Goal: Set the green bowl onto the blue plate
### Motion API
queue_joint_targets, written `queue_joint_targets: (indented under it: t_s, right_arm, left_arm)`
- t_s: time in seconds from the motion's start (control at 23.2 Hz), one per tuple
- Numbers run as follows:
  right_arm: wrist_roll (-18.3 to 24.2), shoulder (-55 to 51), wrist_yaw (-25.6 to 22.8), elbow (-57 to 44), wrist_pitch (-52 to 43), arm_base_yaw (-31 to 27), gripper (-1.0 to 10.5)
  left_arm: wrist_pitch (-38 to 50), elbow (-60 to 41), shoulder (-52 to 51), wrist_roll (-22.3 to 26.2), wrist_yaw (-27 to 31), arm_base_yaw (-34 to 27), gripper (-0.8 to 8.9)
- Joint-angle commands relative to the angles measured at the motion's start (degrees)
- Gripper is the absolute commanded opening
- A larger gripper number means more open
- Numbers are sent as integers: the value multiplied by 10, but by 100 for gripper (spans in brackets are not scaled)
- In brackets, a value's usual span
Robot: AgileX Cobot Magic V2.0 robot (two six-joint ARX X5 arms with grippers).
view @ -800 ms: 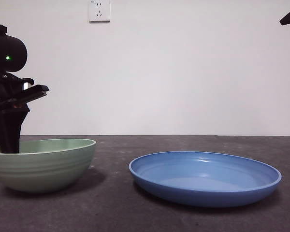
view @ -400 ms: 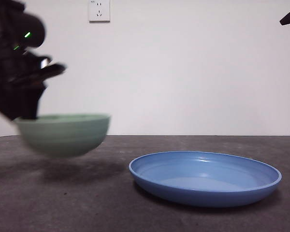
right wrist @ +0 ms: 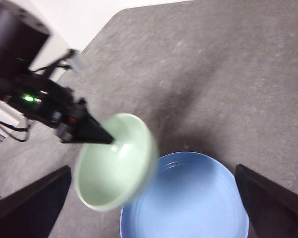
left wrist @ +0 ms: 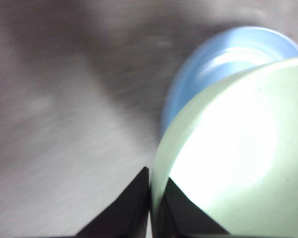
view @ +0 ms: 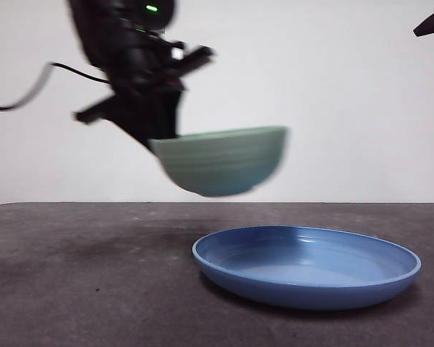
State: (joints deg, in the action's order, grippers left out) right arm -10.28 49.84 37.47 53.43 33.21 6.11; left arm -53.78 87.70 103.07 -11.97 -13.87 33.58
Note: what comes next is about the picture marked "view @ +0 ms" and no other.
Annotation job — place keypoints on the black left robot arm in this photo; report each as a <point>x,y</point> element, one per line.
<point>123,43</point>

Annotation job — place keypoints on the green ribbed bowl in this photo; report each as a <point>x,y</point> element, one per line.
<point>220,162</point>

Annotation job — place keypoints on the blue round plate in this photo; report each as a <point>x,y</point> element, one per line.
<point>304,289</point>

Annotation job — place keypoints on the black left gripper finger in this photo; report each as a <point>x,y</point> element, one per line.
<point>141,123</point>
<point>171,112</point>

